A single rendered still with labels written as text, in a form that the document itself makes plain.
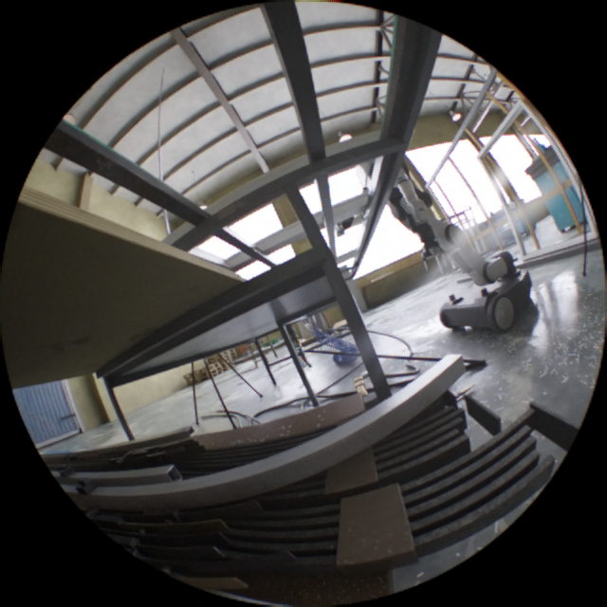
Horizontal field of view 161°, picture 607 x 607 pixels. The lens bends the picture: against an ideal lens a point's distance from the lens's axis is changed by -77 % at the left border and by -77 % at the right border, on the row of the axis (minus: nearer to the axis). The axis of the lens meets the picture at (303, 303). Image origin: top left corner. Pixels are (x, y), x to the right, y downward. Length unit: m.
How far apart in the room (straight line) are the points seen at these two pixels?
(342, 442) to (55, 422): 6.08
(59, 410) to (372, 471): 6.16
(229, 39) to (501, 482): 8.30
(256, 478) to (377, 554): 0.14
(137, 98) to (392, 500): 8.60
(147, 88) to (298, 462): 8.43
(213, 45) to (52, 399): 9.87
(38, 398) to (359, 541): 6.11
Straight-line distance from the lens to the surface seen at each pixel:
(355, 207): 1.03
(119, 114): 8.74
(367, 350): 0.45
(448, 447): 0.22
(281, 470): 0.24
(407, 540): 0.17
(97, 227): 0.21
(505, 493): 0.18
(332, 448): 0.24
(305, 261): 0.42
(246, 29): 8.22
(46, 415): 6.15
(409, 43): 0.49
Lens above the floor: 0.48
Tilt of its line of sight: 5 degrees up
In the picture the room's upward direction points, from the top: 23 degrees counter-clockwise
